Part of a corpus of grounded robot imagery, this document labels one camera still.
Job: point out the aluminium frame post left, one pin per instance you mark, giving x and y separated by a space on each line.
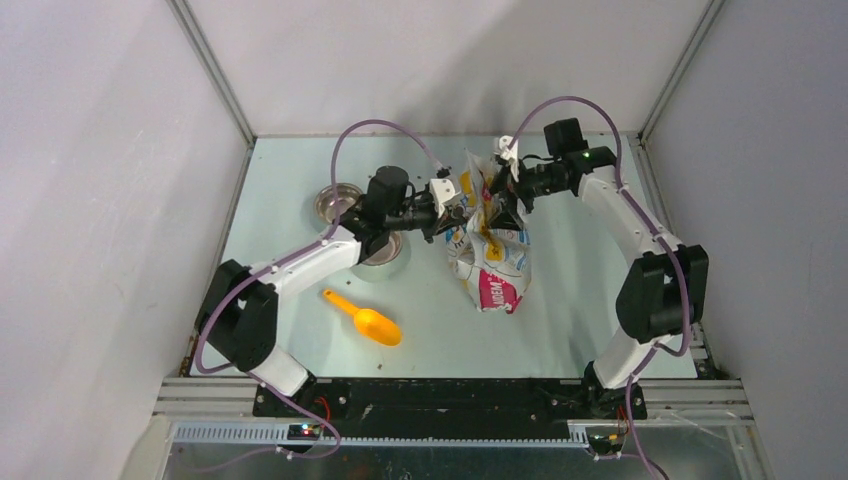
203 49

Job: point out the orange plastic scoop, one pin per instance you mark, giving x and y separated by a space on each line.
368 322

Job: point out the white yellow pet food bag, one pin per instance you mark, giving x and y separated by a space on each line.
493 266

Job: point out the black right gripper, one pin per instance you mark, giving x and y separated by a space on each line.
508 191

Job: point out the steel bowl in green stand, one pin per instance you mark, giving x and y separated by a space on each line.
385 263

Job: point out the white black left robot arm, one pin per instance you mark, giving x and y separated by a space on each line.
239 314

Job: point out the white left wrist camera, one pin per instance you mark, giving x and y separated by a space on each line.
444 190

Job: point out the aluminium frame post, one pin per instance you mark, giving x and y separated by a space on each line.
702 28
203 49

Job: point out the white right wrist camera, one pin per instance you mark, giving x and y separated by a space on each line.
506 157

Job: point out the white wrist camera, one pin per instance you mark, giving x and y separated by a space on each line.
506 157
444 190

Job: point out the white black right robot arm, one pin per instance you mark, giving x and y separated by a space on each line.
663 293

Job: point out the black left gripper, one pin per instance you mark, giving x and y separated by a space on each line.
438 225

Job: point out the small steel bowl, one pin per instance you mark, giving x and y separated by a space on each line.
342 195

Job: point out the aluminium frame post right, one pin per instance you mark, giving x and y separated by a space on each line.
702 28

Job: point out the grey slotted cable duct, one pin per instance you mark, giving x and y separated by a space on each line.
291 435

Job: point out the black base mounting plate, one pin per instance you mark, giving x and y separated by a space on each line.
455 408

